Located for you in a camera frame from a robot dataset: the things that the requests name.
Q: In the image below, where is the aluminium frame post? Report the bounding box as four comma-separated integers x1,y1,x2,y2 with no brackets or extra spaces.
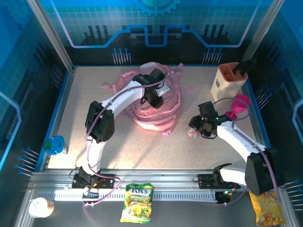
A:
241,0,286,62
25,0,76,73

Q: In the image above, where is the yellow snack bag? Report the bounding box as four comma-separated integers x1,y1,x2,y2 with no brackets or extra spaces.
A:
250,190,286,227

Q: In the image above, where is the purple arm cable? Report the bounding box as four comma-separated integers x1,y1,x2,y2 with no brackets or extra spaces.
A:
82,72,172,209
213,97,282,206

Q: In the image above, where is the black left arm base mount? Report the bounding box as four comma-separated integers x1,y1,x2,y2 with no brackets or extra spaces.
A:
71,174,116,190

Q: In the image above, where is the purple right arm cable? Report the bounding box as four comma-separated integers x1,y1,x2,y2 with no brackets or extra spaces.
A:
213,97,282,206

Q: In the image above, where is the black tool in holder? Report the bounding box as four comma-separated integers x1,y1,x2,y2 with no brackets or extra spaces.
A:
233,57,258,75

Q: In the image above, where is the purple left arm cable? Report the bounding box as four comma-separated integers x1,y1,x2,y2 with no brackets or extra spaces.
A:
82,72,172,209

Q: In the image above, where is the white slotted cable duct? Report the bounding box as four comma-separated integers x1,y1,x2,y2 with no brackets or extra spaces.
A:
37,191,218,202

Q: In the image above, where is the black controller box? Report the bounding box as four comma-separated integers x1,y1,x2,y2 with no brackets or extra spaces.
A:
82,190,100,201
215,190,237,205

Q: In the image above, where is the pink backpack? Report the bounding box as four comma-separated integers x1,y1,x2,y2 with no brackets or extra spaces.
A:
101,61,197,137

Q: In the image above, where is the white paper cup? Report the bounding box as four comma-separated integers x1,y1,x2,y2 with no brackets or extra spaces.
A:
28,197,55,218

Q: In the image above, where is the green Fox's candy bag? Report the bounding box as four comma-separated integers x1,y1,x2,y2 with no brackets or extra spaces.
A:
120,183,154,224

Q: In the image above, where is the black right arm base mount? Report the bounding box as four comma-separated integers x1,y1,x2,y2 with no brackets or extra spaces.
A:
197,174,241,190

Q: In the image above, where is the beige pen holder orange rim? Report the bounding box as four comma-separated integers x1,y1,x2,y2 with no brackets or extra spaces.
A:
210,61,249,101

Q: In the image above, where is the magenta plastic goblet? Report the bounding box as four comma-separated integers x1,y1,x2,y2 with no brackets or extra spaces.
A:
224,94,251,121

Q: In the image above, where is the aluminium rail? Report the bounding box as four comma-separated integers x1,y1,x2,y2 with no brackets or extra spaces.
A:
28,169,285,191

